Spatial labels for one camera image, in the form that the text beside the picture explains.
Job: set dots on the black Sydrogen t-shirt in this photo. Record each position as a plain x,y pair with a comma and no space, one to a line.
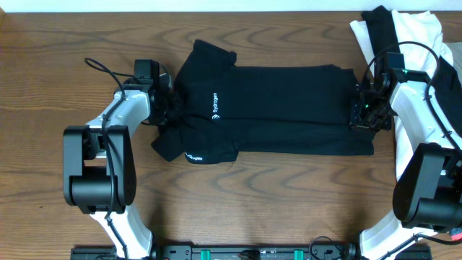
228,109

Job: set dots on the grey garment in pile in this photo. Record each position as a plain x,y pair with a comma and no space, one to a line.
456,57

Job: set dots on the white shirt in pile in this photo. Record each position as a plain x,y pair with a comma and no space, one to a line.
423,28

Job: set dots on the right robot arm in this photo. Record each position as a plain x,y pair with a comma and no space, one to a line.
427,196

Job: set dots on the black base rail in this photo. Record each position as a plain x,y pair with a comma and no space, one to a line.
317,250

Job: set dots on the black shirt in pile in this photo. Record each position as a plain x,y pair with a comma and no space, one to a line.
381,29

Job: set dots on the red object at edge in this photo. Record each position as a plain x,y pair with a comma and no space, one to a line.
456,234

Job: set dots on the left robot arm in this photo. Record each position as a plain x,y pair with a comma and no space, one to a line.
99,175

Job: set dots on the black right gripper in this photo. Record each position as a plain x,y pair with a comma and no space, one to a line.
356,123

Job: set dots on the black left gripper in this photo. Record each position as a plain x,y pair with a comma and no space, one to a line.
177,109

